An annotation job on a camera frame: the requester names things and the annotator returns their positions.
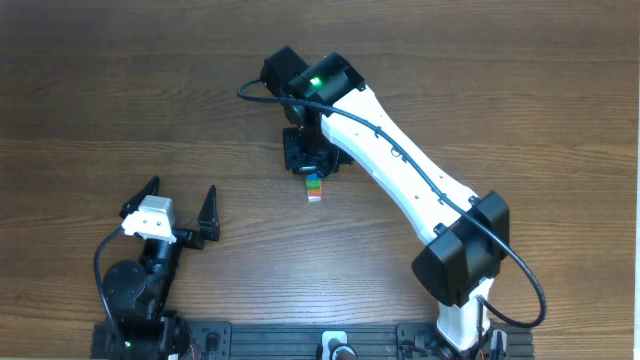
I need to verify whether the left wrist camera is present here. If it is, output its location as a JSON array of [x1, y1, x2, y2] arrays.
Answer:
[[120, 194, 177, 245]]

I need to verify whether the mounting rail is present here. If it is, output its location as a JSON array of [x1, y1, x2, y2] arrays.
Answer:
[[91, 320, 535, 360]]

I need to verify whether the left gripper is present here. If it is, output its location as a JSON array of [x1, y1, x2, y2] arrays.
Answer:
[[118, 175, 222, 251]]

